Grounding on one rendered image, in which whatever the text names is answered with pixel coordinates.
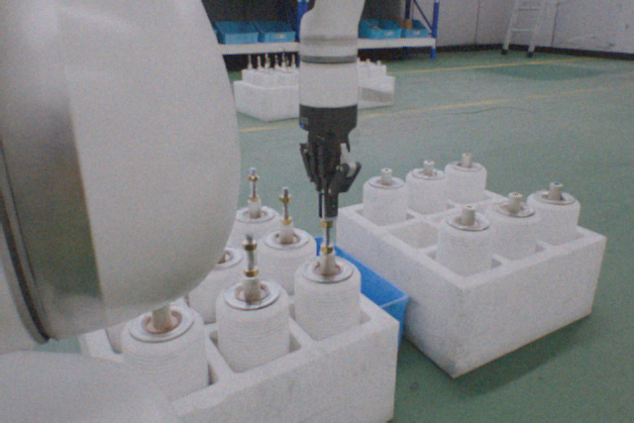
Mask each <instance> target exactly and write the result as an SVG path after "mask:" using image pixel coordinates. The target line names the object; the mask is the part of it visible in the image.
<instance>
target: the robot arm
mask: <svg viewBox="0 0 634 423"><path fill-rule="evenodd" d="M364 3H365V0H316V1H315V6H314V8H313V10H312V11H310V12H306V13H305V14H304V15H303V17H302V18H301V22H300V67H299V75H298V113H299V126H300V128H301V129H303V130H305V131H308V134H307V141H306V142H304V143H299V146H298V147H299V150H300V154H301V157H302V160H303V164H304V167H305V170H306V173H307V176H308V179H309V181H310V182H314V187H315V189H316V190H317V191H318V192H317V216H318V217H320V218H322V219H323V220H324V221H325V222H330V221H334V220H337V219H338V217H339V194H340V193H345V192H348V190H349V188H350V187H351V185H352V183H353V181H354V180H355V178H356V176H357V175H358V173H359V172H360V170H361V168H362V166H361V163H360V162H359V161H352V159H351V157H350V155H349V152H350V149H351V147H350V142H349V136H348V135H349V133H350V132H351V131H352V130H354V129H355V128H356V127H357V123H358V100H363V101H369V102H379V103H387V102H393V98H394V89H393V87H392V85H388V84H384V83H379V82H374V81H370V80H365V79H360V78H358V70H357V47H358V22H359V19H360V16H361V14H362V11H363V8H364ZM240 179H241V172H240V144H239V132H238V124H237V119H236V112H235V100H234V96H233V92H232V88H231V83H230V80H229V76H228V72H227V69H226V65H225V62H224V60H223V57H222V54H221V51H220V48H219V45H218V42H217V39H216V36H215V34H214V31H213V29H212V27H211V24H210V22H209V19H208V17H207V15H206V13H205V11H204V8H203V6H202V3H201V1H200V0H0V423H181V421H180V418H179V416H178V414H177V412H176V410H175V408H174V407H173V405H172V403H171V402H170V400H169V398H168V397H167V395H166V394H165V393H164V392H163V390H162V389H161V388H160V387H159V386H158V385H157V384H155V383H153V382H152V381H151V380H150V379H149V378H147V377H146V376H144V375H143V374H141V373H140V372H138V371H136V370H133V369H132V368H130V367H127V366H125V365H123V364H120V363H117V362H114V361H110V360H106V359H102V358H98V357H92V356H86V355H80V354H68V353H52V352H33V351H21V350H25V349H29V348H31V347H35V346H38V345H42V344H46V343H47V342H48V341H49V339H50V338H53V339H54V340H56V341H59V340H60V339H64V338H70V337H75V336H80V335H82V334H86V333H89V332H93V331H100V330H103V329H107V328H110V327H113V326H116V325H118V324H121V323H124V322H127V321H130V320H132V319H134V318H136V317H139V316H141V315H144V314H146V313H148V312H151V311H153V310H157V309H160V308H162V307H164V306H165V305H167V304H169V303H171V302H173V301H175V300H177V299H179V298H181V297H182V296H184V295H185V294H187V293H188V292H190V291H191V290H193V289H194V288H196V287H197V286H198V285H199V284H200V283H201V282H202V281H204V280H205V279H206V277H207V276H208V275H209V274H210V272H211V271H212V270H213V269H214V267H215V266H216V265H217V263H218V262H219V260H220V259H221V258H222V257H223V254H224V252H225V249H226V246H227V244H228V241H229V238H230V235H231V233H232V230H233V227H234V225H235V218H236V212H237V205H238V196H239V188H240Z"/></svg>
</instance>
